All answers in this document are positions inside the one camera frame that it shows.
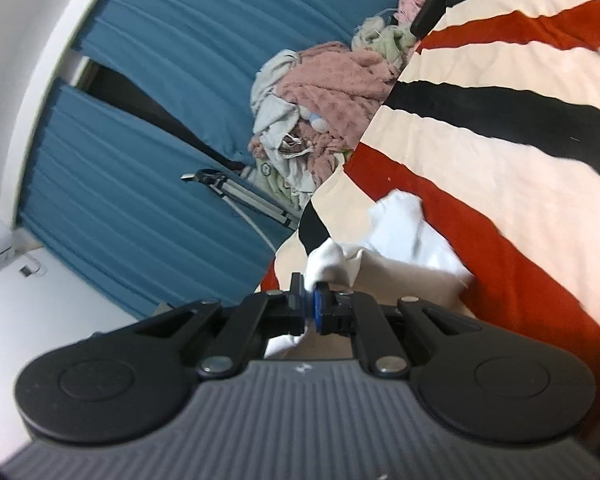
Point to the striped red black cream blanket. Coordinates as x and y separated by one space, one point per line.
495 126

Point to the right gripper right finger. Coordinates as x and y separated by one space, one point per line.
359 317

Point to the blue curtain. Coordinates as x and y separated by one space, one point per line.
104 189

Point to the cream white crumpled garment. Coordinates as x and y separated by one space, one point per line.
274 132

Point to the silver tripod stand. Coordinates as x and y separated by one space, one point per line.
238 197

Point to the pink fuzzy blanket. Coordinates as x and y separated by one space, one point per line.
330 100

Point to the pale green printed garment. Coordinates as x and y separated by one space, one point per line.
385 40

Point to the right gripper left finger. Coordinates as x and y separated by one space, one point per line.
245 335

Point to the white printed t-shirt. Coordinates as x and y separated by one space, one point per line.
386 249

